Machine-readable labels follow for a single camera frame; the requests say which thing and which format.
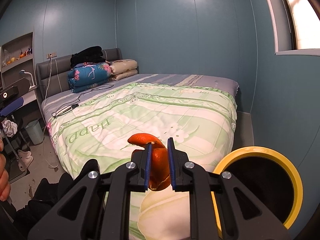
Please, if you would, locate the brown framed window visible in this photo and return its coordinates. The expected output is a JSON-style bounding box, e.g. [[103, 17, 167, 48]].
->
[[259, 0, 320, 55]]

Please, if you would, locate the white wall shelf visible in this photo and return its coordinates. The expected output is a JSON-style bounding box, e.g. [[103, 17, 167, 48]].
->
[[0, 32, 34, 74]]

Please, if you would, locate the black chair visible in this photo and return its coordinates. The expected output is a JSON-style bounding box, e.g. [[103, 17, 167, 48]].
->
[[6, 115, 28, 178]]

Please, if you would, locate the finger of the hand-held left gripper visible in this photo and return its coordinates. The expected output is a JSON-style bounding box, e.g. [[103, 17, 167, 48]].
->
[[0, 97, 24, 117]]

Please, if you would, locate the white desk lamp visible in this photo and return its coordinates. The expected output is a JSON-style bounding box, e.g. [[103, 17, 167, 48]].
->
[[19, 70, 35, 88]]

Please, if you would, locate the orange tangerine peel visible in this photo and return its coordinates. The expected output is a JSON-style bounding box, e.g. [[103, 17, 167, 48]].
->
[[127, 133, 172, 192]]

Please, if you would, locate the bed with striped grey sheet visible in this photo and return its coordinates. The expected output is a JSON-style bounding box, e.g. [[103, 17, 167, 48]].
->
[[41, 74, 240, 140]]

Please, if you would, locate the person's left hand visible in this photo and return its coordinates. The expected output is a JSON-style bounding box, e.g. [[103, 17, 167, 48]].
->
[[0, 137, 12, 202]]

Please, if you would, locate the folded beige quilt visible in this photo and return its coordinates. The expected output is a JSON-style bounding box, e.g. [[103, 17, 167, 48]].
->
[[109, 59, 138, 81]]

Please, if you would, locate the black cable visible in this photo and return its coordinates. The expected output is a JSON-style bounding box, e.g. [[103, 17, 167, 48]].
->
[[51, 84, 114, 118]]

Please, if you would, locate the light green waste basket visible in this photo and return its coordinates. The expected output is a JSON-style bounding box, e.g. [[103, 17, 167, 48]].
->
[[24, 119, 44, 145]]

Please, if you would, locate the white charging cable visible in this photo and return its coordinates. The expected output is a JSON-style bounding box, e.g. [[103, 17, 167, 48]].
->
[[41, 55, 60, 168]]

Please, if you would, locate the green patterned quilt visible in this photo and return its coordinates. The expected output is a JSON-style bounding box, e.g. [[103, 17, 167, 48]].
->
[[47, 84, 238, 240]]

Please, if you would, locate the black clothing pile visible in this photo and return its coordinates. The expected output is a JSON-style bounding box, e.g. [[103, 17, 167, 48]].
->
[[70, 46, 107, 68]]

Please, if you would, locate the yellow rimmed black trash bin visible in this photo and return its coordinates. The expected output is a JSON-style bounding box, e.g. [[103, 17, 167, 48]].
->
[[212, 146, 303, 238]]

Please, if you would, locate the white desk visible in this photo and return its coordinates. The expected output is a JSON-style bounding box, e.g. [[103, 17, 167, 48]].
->
[[15, 85, 42, 120]]

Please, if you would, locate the white tissue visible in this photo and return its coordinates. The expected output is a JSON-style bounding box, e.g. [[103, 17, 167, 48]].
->
[[2, 120, 18, 137]]

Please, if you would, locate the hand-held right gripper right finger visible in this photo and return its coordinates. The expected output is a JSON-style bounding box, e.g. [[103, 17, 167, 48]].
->
[[167, 137, 293, 240]]

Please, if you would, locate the grey padded headboard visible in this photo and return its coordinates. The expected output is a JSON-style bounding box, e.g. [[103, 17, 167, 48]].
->
[[36, 48, 123, 100]]

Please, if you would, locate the folded blue floral quilt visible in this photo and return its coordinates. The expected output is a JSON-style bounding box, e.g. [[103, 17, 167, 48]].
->
[[67, 63, 112, 93]]

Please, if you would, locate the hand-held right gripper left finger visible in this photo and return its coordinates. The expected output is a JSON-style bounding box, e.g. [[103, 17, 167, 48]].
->
[[27, 142, 153, 240]]

